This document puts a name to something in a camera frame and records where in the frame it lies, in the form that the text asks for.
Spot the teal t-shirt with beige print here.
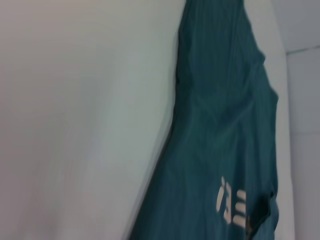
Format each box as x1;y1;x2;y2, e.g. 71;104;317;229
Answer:
119;0;280;240

